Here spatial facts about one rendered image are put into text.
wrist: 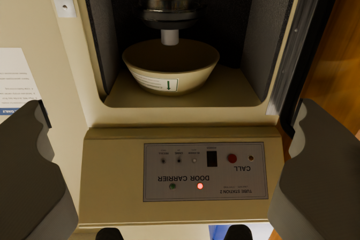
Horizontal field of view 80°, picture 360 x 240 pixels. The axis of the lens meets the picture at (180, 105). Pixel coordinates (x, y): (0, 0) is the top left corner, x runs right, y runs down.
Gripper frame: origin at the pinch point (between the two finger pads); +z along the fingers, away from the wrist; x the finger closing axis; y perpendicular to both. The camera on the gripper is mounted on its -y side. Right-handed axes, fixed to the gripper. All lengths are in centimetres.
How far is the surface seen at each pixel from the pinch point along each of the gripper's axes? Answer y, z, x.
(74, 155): 67, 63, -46
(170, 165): 19.9, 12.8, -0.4
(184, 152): 18.6, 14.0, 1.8
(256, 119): 15.3, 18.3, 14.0
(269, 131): 16.8, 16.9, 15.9
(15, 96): 35, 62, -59
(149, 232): 52, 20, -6
